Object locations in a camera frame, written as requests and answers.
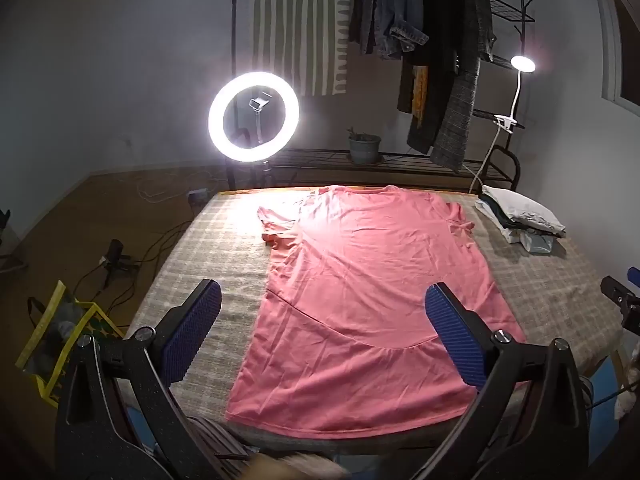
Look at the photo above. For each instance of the window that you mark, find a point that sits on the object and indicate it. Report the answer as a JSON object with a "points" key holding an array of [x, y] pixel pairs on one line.
{"points": [[625, 35]]}

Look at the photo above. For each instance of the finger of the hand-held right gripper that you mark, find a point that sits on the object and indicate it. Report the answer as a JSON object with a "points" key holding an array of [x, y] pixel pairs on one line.
{"points": [[620, 295]]}

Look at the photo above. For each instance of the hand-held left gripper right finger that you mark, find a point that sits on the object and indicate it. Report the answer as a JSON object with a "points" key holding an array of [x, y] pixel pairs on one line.
{"points": [[455, 335]]}

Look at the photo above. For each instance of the beige plaid blanket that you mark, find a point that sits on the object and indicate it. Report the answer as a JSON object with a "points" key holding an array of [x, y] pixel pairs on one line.
{"points": [[550, 280]]}

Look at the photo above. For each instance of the yellow green shopping bag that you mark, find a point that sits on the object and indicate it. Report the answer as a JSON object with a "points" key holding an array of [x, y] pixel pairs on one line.
{"points": [[55, 335]]}

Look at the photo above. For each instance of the white clip lamp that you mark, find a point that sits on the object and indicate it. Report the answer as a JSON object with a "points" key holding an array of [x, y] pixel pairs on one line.
{"points": [[522, 63]]}

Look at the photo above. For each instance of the black metal clothes rack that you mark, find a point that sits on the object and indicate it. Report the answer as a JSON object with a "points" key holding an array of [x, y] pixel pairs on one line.
{"points": [[310, 160]]}

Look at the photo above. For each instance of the pink t-shirt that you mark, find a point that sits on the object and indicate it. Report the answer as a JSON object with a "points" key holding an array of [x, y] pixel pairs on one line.
{"points": [[375, 285]]}

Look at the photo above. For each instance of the dark garment with yellow print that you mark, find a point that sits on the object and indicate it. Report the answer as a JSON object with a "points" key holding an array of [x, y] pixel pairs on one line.
{"points": [[417, 85]]}

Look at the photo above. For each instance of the potted plant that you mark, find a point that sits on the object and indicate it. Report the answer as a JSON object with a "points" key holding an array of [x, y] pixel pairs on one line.
{"points": [[364, 147]]}

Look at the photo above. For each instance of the grey plaid coat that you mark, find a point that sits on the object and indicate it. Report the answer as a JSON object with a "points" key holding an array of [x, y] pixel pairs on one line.
{"points": [[460, 110]]}

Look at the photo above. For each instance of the denim jacket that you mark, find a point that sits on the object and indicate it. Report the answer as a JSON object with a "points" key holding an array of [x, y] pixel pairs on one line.
{"points": [[395, 10]]}

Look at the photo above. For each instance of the phone holder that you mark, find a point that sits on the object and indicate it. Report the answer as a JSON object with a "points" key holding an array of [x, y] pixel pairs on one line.
{"points": [[257, 103]]}

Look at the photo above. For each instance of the green striped wall hanging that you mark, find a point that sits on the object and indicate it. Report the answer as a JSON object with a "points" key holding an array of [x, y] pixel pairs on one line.
{"points": [[300, 35]]}

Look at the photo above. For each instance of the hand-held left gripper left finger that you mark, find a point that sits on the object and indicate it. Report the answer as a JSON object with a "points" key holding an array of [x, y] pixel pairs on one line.
{"points": [[195, 330]]}

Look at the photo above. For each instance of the stack of folded clothes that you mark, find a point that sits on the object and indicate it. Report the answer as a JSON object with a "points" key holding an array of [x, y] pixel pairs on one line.
{"points": [[520, 212]]}

